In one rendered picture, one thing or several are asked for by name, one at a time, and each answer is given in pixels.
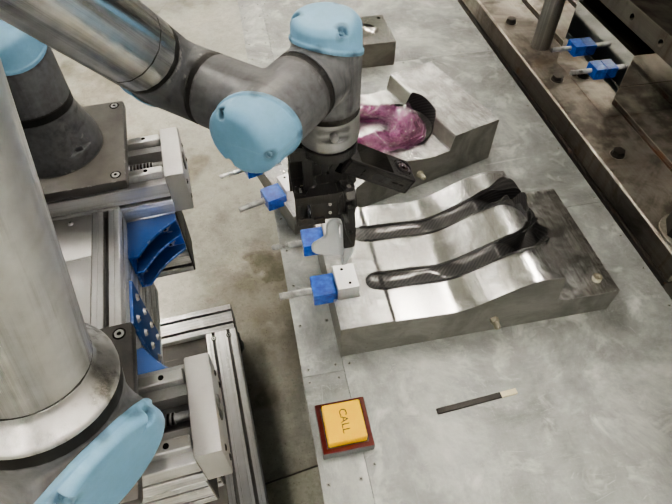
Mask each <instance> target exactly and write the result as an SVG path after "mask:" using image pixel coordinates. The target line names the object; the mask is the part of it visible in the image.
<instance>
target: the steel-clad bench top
mask: <svg viewBox="0 0 672 504"><path fill-rule="evenodd" d="M260 2H261V3H260ZM316 2H335V3H338V4H342V5H346V6H348V7H350V8H352V9H353V10H354V11H356V13H357V14H358V15H359V16H360V17H363V16H373V15H383V17H384V19H385V21H386V23H387V25H388V26H389V28H390V30H391V32H392V34H393V36H394V38H395V40H396V49H395V60H394V65H386V66H377V67H368V68H362V79H361V95H368V94H373V93H376V92H379V91H382V90H385V89H386V88H387V85H388V81H389V77H390V75H391V74H393V73H396V72H399V71H402V70H405V69H409V68H412V67H415V66H418V65H421V64H424V63H427V62H432V63H433V64H434V65H435V66H437V67H438V68H439V69H440V70H441V71H443V72H444V73H445V74H446V75H447V76H449V77H450V78H451V79H452V80H453V81H455V82H456V83H457V84H458V85H459V86H460V87H462V88H463V89H464V90H465V91H466V92H468V93H469V94H470V95H471V96H472V97H474V98H475V99H476V100H477V101H478V102H479V103H481V104H482V105H483V106H484V107H485V108H487V109H488V110H489V111H490V112H491V113H493V114H494V115H495V116H496V117H497V118H498V119H499V122H498V125H497V129H496V132H495V136H494V139H493V143H492V146H491V150H490V153H489V156H488V158H486V159H484V160H481V161H479V162H476V163H474V164H471V165H469V166H466V167H464V168H461V169H459V170H456V171H454V172H451V173H449V174H446V175H444V176H441V177H439V178H436V179H434V180H431V181H429V182H426V183H424V184H421V185H419V186H416V187H414V188H411V189H409V190H408V191H407V192H406V193H405V194H404V193H399V194H396V195H394V196H391V197H389V198H386V199H384V200H381V201H379V202H376V203H374V204H371V205H369V206H377V205H387V204H396V203H405V202H412V201H416V200H419V199H422V198H425V197H427V196H430V195H432V194H434V193H436V192H438V191H440V190H442V189H444V188H446V187H448V186H450V185H452V184H454V183H456V182H458V181H461V180H463V179H465V178H467V177H470V176H472V175H475V174H479V173H483V172H491V171H504V172H505V174H506V176H507V177H508V178H510V179H512V180H513V181H514V182H515V183H516V185H517V186H518V188H519V189H520V190H521V192H525V193H527V192H534V191H540V190H547V189H554V190H555V192H556V193H557V195H558V196H559V198H560V199H561V201H562V202H563V204H564V205H565V207H566V208H567V210H568V212H569V213H570V215H571V216H572V218H573V219H574V221H575V222H576V224H577V225H578V227H579V228H580V230H581V231H582V233H583V235H584V236H585V238H586V239H587V241H588V242H589V244H590V245H591V247H592V248H593V250H594V251H595V253H596V254H597V256H598V258H599V259H600V261H601V262H602V264H603V265H604V267H605V268H606V270H607V271H608V273H609V274H610V276H611V277H612V279H613V281H614V282H615V284H616V285H617V287H618V288H619V290H620V291H619V292H618V294H617V295H616V297H615V298H614V299H613V301H612V302H611V303H610V305H609V306H608V308H607V309H603V310H598V311H592V312H587V313H581V314H575V315H570V316H564V317H559V318H553V319H548V320H542V321H537V322H531V323H525V324H520V325H514V326H509V327H503V328H500V329H499V330H495V329H492V330H487V331H481V332H475V333H470V334H464V335H459V336H453V337H448V338H442V339H436V340H431V341H425V342H420V343H414V344H409V345H403V346H398V347H392V348H386V349H381V350H375V351H370V352H364V353H359V354H353V355H348V356H342V358H341V356H340V353H339V348H338V344H337V340H336V335H335V331H334V326H333V322H332V318H331V313H330V309H329V304H328V303H327V304H322V305H316V306H315V305H314V302H313V297H312V295H308V296H302V297H296V298H290V299H289V301H290V307H291V313H292V319H293V324H294V330H295V336H296V342H297V348H298V353H299V359H300V365H301V371H302V377H303V382H304V388H305V394H306V400H307V406H308V411H309V417H310V423H311V429H312V434H313V440H314V446H315V452H316V458H317V463H318V469H319V475H320V481H321V487H322V492H323V498H324V504H672V300H671V298H670V297H669V295H668V294H667V293H666V291H665V290H664V288H663V287H662V286H661V284H660V283H659V281H658V280H657V279H656V277H655V276H654V274H653V273H652V272H651V270H650V269H649V267H648V266H647V265H646V263H645V262H644V260H643V259H642V258H641V256H640V255H639V254H638V252H637V251H636V249H635V248H634V247H633V245H632V244H631V242H630V241H629V240H628V238H627V237H626V235H625V234H624V233H623V231H622V230H621V228H620V227H619V226H618V224H617V223H616V221H615V220H614V219H613V217H612V216H611V214H610V213H609V212H608V210H607V209H606V208H605V206H604V205H603V203H602V202H601V201H600V199H599V198H598V196H597V195H596V194H595V192H594V191H593V189H592V188H591V187H590V185H589V184H588V182H587V181H586V180H585V178H584V177H583V175H582V174H581V173H580V171H579V170H578V168H577V167H576V166H575V164H574V163H573V161H572V160H571V159H570V157H569V156H568V155H567V153H566V152H565V150H564V149H563V148H562V146H561V145H560V143H559V142H558V141H557V139H556V138H555V136H554V135H553V134H552V132H551V131H550V129H549V128H548V127H547V125H546V124H545V122H544V121H543V120H542V118H541V117H540V115H539V114H538V113H537V111H536V110H535V108H534V107H533V106H532V104H531V103H530V102H529V100H528V99H527V97H526V96H525V95H524V93H523V92H522V90H521V89H520V88H519V86H518V85H517V83H516V82H515V81H514V79H513V78H512V76H511V75H510V74H509V72H508V71H507V69H506V68H505V67H504V65H503V64H502V62H501V61H500V60H499V58H498V57H497V55H496V54H495V53H494V51H493V50H492V49H491V47H490V46H489V44H488V43H487V42H486V40H485V39H484V37H483V36H482V35H481V33H480V32H479V30H478V29H477V28H476V26H475V25H474V23H473V22H472V21H471V19H470V18H469V16H468V15H467V14H466V12H465V11H464V9H463V8H462V7H461V5H460V4H459V3H458V1H457V0H238V6H239V12H240V18H241V23H242V29H243V35H244V41H245V47H246V52H247V58H248V63H250V64H252V65H255V66H258V67H260V68H265V67H267V66H268V65H269V64H271V63H272V62H273V61H274V60H276V59H277V58H278V57H279V56H281V55H282V54H283V53H284V52H286V51H287V50H288V49H289V48H290V46H291V42H290V41H289V38H288V35H289V34H290V21H291V17H292V15H293V14H294V13H295V12H296V11H297V10H298V9H299V8H301V7H303V6H305V5H308V4H311V3H316ZM262 11H263V12H262ZM264 20H265V21H264ZM265 24H266V25H265ZM267 33H268V34H267ZM268 37H269V38H268ZM269 42H270V43H269ZM270 46H271V47H270ZM272 55H273V56H272ZM273 59H274V60H273ZM281 255H282V261H283V267H284V272H285V278H286V284H287V290H288V292H289V291H295V290H300V289H306V288H310V277H311V276H316V275H322V274H321V269H320V265H319V260H318V256H317V255H312V256H306V257H305V256H304V253H303V249H302V247H296V248H289V249H288V248H286V249H283V248H282V249H281ZM342 361H343V362H342ZM343 366H344V367H343ZM344 370H345V371H344ZM345 374H346V376H345ZM346 379H347V380H346ZM347 383H348V384H347ZM348 387H349V389H348ZM513 388H516V390H517V392H518V394H515V395H512V396H508V397H504V398H500V399H496V400H492V401H488V402H485V403H481V404H477V405H473V406H469V407H465V408H462V409H458V410H454V411H450V412H446V413H443V414H437V411H436V409H437V408H440V407H444V406H448V405H452V404H456V403H459V402H463V401H467V400H471V399H475V398H479V397H483V396H486V395H490V394H494V393H498V392H502V391H505V390H509V389H513ZM349 392H350V393H349ZM350 396H351V398H350ZM357 397H364V401H365V405H366V409H367V414H368V418H369V422H370V426H371V430H372V434H373V438H374V442H375V448H374V450H369V451H364V452H359V453H355V454H350V455H345V456H340V457H335V458H330V459H325V460H324V459H323V455H322V449H321V444H320V438H319V432H318V427H317V421H316V416H315V409H314V406H315V405H320V404H326V403H331V402H336V401H341V400H347V399H352V398H357ZM363 453H364V454H363ZM364 457H365V459H364ZM365 462H366V463H365ZM366 466H367V468H366ZM367 471H368V472H367ZM368 475H369V476H368ZM369 479H370V481H369ZM370 484H371V485H370ZM371 488H372V490H371ZM372 492H373V494H372ZM373 497H374V498H373ZM374 501H375V503H374Z"/></svg>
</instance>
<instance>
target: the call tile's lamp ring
mask: <svg viewBox="0 0 672 504"><path fill-rule="evenodd" d="M357 399H358V400H359V401H360V405H361V409H362V413H363V417H364V422H365V426H366V430H367V434H368V438H369V441H367V442H362V443H357V444H352V445H347V446H342V447H337V448H332V449H327V445H326V439H325V434H324V429H323V423H322V418H321V413H320V409H322V406H325V405H330V404H336V403H341V402H346V401H351V400H357ZM315 410H316V415H317V421H318V426H319V432H320V437H321V443H322V448H323V454H324V455H327V454H332V453H337V452H342V451H347V450H351V449H356V448H361V447H366V446H371V445H375V444H374V440H373V436H372V432H371V428H370V424H369V419H368V415H367V411H366V407H365V403H364V399H363V397H358V398H353V399H347V400H342V401H337V402H332V403H326V404H321V405H316V406H315Z"/></svg>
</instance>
